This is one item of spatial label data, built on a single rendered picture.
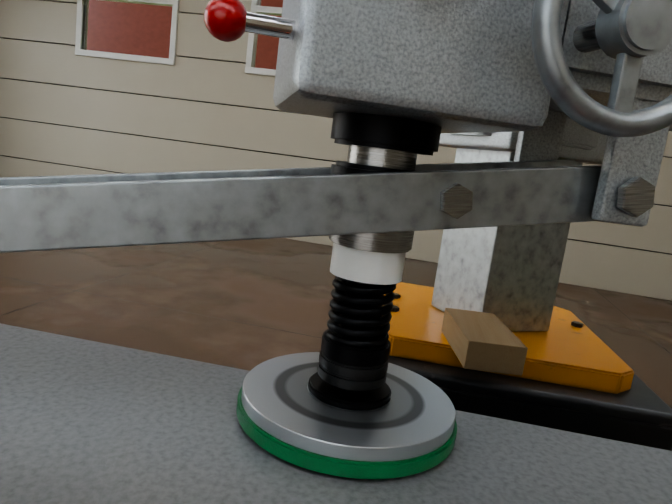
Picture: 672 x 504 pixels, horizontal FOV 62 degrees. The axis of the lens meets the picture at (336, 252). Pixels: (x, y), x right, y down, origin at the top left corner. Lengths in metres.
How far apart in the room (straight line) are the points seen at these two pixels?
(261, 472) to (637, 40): 0.42
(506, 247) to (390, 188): 0.73
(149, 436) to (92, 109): 7.42
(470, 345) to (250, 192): 0.59
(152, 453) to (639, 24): 0.48
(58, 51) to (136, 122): 1.36
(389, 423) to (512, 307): 0.74
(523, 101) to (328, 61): 0.15
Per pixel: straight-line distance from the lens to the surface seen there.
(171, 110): 7.32
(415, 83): 0.42
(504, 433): 0.64
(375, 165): 0.50
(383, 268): 0.51
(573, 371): 1.13
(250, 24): 0.44
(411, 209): 0.47
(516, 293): 1.22
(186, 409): 0.58
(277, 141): 6.77
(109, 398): 0.61
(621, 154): 0.53
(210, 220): 0.45
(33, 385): 0.64
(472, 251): 1.21
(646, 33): 0.44
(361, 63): 0.41
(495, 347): 0.97
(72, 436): 0.55
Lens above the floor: 1.11
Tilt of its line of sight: 10 degrees down
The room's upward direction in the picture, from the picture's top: 7 degrees clockwise
